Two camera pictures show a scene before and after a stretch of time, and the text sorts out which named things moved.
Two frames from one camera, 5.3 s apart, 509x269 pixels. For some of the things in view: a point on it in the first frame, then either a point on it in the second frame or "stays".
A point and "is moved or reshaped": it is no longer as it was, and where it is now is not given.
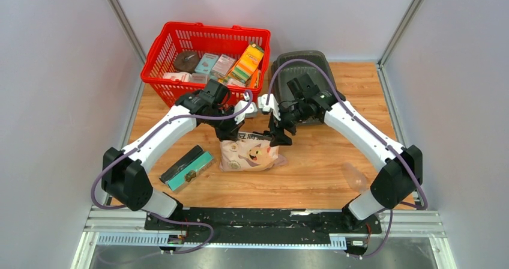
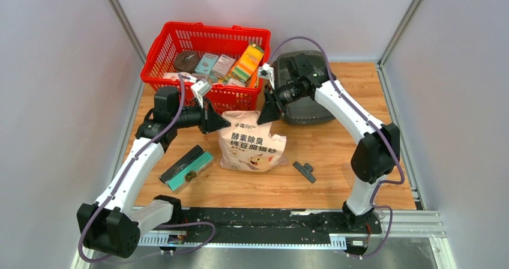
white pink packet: [182, 76] stays
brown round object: [186, 61] stays
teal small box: [206, 63] stays
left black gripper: [231, 134] → [209, 120]
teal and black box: [188, 169] stays
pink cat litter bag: [249, 152] is moved or reshaped
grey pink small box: [222, 65] stays
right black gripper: [281, 139] → [272, 108]
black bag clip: [266, 134] → [305, 170]
